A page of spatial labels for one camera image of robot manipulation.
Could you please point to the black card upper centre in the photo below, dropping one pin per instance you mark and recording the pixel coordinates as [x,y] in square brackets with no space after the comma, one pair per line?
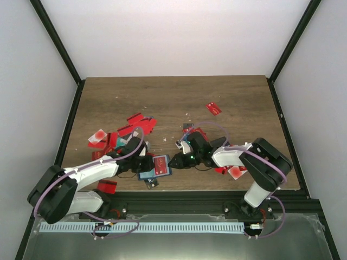
[187,126]

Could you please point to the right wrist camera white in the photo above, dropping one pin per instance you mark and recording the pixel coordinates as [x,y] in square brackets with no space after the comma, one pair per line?
[183,146]

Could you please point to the white red dot card left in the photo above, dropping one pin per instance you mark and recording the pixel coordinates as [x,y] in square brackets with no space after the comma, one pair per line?
[97,137]

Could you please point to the white red dot card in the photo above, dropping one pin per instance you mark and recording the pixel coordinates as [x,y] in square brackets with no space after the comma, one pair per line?
[237,171]
[97,137]

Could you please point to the red card front left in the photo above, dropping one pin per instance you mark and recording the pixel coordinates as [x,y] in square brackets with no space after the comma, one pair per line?
[107,186]

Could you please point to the white slotted cable duct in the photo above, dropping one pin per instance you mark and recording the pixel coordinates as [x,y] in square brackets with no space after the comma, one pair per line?
[192,227]

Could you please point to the red VIP card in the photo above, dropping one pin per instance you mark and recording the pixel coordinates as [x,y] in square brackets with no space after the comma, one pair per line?
[160,165]

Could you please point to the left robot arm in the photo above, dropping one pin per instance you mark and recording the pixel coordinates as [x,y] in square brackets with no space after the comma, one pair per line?
[60,191]

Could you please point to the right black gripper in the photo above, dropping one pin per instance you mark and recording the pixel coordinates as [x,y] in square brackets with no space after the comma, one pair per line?
[181,162]

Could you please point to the red striped card top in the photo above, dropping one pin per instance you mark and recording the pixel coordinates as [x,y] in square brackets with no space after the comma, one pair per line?
[135,118]

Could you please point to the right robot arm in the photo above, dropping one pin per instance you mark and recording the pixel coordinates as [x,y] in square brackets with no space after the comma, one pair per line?
[266,164]

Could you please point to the black card right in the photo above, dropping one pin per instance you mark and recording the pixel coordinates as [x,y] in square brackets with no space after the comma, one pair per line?
[218,142]

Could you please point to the navy blue card holder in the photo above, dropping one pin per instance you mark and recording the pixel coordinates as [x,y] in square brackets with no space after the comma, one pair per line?
[151,174]

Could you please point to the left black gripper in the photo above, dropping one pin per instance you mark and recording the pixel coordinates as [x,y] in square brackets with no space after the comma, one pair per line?
[149,165]

